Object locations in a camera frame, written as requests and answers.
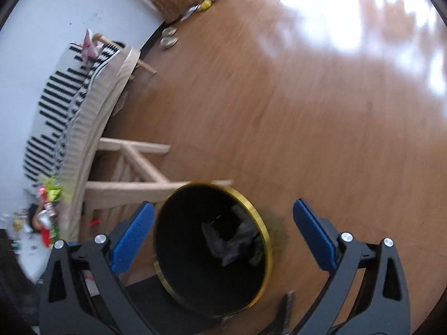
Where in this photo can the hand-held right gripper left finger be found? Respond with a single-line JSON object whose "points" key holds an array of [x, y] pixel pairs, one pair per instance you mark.
{"points": [[134, 233]]}

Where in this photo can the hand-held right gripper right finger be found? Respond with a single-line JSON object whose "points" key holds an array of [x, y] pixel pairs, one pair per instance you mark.
{"points": [[316, 233]]}

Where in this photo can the black gold-rimmed trash can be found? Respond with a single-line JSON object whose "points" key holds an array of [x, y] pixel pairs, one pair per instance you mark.
{"points": [[181, 251]]}

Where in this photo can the blue printed paper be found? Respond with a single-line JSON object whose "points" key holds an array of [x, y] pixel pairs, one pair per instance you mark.
{"points": [[227, 247]]}

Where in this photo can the pile of small colourful items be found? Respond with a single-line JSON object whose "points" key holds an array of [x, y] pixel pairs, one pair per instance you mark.
{"points": [[49, 195]]}

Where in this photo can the wooden sofa armrest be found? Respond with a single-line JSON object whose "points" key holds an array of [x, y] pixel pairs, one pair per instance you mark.
{"points": [[146, 67]]}

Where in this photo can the pink printed cushion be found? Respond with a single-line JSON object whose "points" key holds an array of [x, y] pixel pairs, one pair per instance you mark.
{"points": [[89, 45]]}

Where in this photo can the small yellow object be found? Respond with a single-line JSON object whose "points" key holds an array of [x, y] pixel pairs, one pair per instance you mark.
{"points": [[206, 5]]}

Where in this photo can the pale wooden table frame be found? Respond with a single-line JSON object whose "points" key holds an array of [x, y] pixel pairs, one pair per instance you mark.
{"points": [[139, 167]]}

